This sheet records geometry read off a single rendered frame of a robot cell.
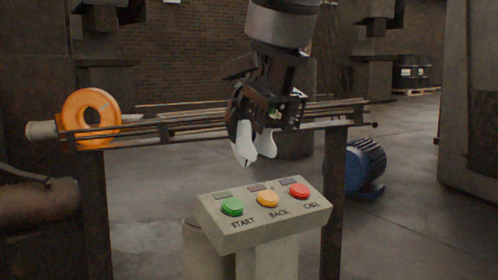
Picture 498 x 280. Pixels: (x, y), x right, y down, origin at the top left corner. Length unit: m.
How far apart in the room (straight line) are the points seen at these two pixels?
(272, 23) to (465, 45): 2.33
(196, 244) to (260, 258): 0.17
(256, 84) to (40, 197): 0.76
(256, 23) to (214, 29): 7.84
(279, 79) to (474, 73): 2.29
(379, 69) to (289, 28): 8.02
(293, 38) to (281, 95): 0.08
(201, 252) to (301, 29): 0.51
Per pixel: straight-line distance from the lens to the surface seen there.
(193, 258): 0.85
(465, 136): 2.76
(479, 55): 2.73
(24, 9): 1.42
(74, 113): 1.12
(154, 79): 7.79
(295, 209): 0.73
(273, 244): 0.73
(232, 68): 0.60
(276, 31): 0.49
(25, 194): 1.16
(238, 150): 0.60
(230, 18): 8.55
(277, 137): 3.39
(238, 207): 0.68
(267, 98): 0.51
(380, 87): 8.55
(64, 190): 1.17
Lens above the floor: 0.85
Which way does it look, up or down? 11 degrees down
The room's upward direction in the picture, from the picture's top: straight up
